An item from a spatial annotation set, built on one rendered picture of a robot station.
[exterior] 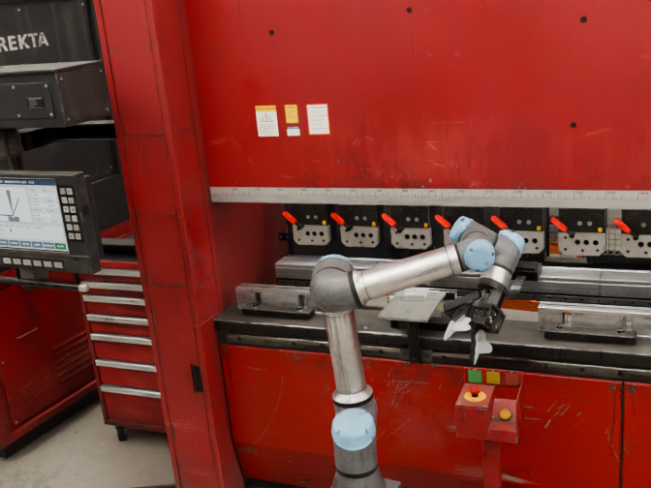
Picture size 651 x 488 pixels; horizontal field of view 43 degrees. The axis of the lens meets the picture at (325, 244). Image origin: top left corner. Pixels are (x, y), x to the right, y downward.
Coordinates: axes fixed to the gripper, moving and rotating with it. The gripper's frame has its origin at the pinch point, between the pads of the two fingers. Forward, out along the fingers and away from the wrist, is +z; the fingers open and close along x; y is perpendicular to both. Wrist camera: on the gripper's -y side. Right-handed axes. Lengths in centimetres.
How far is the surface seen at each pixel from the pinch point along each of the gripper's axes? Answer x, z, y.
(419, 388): 74, -5, -66
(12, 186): -61, -2, -160
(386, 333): 55, -17, -75
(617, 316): 82, -51, -6
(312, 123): -3, -71, -99
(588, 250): 61, -64, -13
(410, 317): 43, -22, -57
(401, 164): 19, -69, -70
